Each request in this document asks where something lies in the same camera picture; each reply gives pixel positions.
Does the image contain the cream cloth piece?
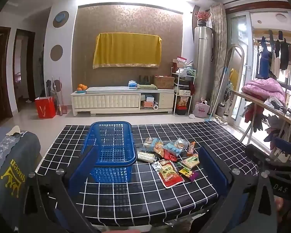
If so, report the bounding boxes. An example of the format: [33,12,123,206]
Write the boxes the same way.
[6,126,22,136]

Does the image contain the small clear round-cake packet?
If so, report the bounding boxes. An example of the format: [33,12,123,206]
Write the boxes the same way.
[177,137,190,149]

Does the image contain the red paper bag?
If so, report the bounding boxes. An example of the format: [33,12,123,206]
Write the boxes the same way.
[35,96,57,119]

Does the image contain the pink tote bag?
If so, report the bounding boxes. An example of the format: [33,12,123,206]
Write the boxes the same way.
[192,98,210,118]

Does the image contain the pink quilt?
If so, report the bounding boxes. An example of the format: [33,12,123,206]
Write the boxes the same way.
[241,78,286,106]

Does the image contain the yellow cloth cover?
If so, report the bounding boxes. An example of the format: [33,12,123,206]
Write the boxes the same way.
[93,32,163,69]

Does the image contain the brown cardboard box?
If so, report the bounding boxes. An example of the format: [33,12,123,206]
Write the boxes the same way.
[152,75,175,90]

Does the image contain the white slippers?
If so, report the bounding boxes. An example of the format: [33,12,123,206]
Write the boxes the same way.
[215,116,230,127]

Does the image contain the blue plastic basket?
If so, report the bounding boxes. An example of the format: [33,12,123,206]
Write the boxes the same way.
[81,121,138,183]

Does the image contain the patterned beige curtain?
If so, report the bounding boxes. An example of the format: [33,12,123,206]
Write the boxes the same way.
[210,2,228,111]

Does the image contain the round brown wall disc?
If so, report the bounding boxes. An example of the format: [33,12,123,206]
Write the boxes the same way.
[53,11,69,28]
[50,45,64,61]

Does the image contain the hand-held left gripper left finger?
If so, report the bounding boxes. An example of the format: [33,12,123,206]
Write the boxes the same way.
[24,147,100,233]

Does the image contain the black router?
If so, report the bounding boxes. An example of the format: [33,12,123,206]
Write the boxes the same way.
[139,74,153,85]

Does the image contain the white TV cabinet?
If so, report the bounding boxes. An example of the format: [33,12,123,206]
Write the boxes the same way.
[71,87,176,117]

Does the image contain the arched standing mirror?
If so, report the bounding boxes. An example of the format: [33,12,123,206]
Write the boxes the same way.
[223,44,245,125]

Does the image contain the green beige snack packet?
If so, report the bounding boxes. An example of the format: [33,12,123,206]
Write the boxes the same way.
[180,156,200,170]

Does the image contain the orange snack packet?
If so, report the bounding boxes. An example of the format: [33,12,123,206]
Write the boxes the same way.
[154,142,165,157]

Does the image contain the yellow cracker packet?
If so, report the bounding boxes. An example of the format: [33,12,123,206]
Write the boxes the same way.
[137,150,158,163]

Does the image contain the light blue cartoon packet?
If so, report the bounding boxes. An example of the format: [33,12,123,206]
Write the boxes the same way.
[163,141,183,156]

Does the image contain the grey printed sofa cover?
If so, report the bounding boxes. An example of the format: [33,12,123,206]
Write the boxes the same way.
[0,126,41,214]

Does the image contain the red snack packet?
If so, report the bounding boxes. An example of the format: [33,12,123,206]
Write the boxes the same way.
[163,149,178,163]

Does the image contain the hanging clothes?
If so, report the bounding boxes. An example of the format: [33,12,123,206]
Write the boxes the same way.
[258,30,291,79]

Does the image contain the white metal shelf rack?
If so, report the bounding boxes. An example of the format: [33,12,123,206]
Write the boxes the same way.
[171,56,197,116]

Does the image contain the silver standing air conditioner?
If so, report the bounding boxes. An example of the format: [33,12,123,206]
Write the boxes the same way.
[193,26,214,110]

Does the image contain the large red silver packet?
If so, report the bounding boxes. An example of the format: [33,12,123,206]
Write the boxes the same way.
[152,160,185,189]

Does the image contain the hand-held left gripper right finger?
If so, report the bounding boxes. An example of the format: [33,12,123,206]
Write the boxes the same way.
[191,147,278,233]

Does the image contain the small yellow snack packet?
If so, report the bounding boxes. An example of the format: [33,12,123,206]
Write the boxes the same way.
[178,167,192,178]

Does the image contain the black white grid tablecloth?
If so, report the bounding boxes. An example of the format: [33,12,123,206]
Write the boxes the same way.
[35,121,260,227]

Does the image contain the vase with red flowers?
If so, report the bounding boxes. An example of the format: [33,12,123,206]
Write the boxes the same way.
[194,11,211,27]

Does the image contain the broom and dustpan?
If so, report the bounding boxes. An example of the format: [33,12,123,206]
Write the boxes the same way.
[46,76,69,116]

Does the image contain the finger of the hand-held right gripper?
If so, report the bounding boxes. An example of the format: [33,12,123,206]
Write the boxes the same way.
[245,144,282,168]
[272,136,291,162]

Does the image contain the light blue cookie packet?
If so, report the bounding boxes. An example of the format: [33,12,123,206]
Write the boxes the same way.
[144,137,161,151]

